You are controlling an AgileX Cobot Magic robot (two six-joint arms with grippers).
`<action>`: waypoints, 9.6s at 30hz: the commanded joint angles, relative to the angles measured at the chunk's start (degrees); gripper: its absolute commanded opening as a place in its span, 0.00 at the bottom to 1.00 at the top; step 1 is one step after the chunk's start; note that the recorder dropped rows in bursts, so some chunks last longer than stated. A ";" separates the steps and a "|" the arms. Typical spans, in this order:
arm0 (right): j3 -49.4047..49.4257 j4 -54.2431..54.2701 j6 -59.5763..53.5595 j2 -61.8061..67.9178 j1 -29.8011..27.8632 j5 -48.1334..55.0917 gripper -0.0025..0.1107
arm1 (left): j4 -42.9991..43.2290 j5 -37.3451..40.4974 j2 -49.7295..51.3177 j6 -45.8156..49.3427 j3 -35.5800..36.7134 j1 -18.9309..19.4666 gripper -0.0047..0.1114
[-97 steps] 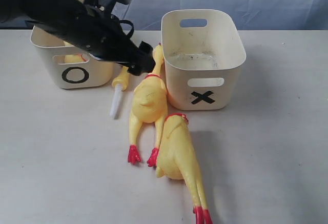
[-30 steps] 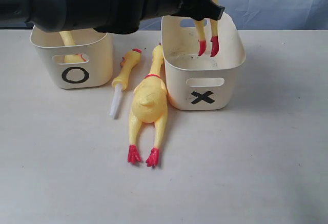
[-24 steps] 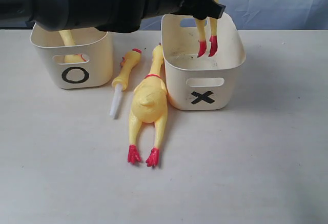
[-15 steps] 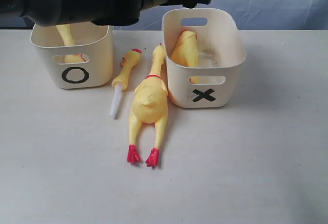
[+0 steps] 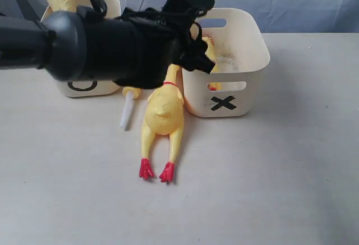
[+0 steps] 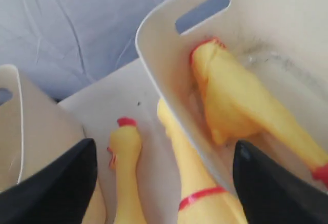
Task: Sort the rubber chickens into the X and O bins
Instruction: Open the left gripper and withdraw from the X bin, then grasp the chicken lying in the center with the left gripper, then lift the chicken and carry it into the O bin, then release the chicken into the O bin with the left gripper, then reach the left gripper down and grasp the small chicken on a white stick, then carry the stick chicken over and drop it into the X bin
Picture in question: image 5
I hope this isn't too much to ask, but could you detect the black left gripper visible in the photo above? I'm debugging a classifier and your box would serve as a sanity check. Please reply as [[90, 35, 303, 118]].
[[120, 0, 215, 89]]

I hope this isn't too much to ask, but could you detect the cream bin marked O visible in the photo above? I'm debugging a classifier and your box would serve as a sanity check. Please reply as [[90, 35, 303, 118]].
[[56, 0, 121, 98]]

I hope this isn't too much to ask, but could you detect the cream bin marked X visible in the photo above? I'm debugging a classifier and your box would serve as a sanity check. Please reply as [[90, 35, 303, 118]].
[[182, 8, 270, 118]]

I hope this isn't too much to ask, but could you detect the headless yellow rubber chicken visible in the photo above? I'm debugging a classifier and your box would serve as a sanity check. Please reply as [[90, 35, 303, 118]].
[[202, 36, 222, 91]]

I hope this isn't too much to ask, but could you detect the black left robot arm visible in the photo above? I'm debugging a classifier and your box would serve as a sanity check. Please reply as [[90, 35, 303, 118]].
[[1, 0, 215, 89]]

